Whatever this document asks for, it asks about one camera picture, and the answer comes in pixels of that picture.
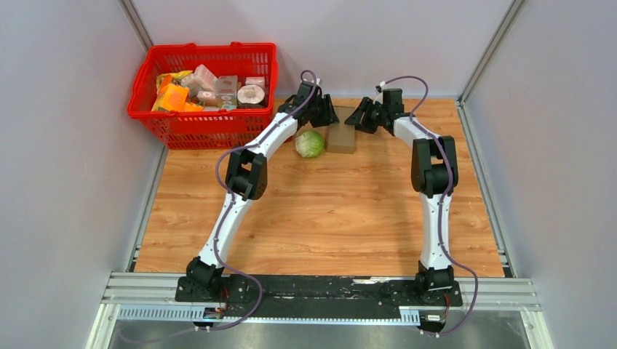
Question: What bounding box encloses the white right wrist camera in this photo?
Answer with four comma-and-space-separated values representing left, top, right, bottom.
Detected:
373, 81, 387, 104

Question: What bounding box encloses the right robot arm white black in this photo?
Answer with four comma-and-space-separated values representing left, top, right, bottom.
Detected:
346, 87, 458, 305

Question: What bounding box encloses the brown cardboard box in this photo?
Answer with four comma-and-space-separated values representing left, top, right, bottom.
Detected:
326, 106, 356, 154

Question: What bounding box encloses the orange snack box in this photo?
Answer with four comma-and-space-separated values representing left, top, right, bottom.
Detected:
151, 84, 189, 112

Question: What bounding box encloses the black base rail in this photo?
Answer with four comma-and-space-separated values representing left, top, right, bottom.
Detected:
98, 273, 541, 333

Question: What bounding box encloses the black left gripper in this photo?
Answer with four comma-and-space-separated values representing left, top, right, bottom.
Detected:
308, 95, 341, 129

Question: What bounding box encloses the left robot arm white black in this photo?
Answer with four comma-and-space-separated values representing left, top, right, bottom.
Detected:
175, 81, 338, 302

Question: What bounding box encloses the pink white carton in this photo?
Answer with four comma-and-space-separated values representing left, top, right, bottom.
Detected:
183, 64, 218, 92

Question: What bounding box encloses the yellow snack packet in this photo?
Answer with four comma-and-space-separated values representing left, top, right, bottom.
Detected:
156, 70, 193, 89

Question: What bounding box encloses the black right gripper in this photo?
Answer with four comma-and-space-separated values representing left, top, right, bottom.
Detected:
344, 97, 387, 135

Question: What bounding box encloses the beige small box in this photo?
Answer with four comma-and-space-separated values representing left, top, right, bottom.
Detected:
216, 76, 239, 111

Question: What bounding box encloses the green cabbage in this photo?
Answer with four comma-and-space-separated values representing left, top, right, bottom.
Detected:
295, 129, 325, 159

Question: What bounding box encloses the red plastic shopping basket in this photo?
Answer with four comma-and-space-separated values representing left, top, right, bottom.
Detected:
127, 41, 278, 149

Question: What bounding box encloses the white tape roll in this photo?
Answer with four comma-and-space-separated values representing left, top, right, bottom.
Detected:
236, 84, 266, 108

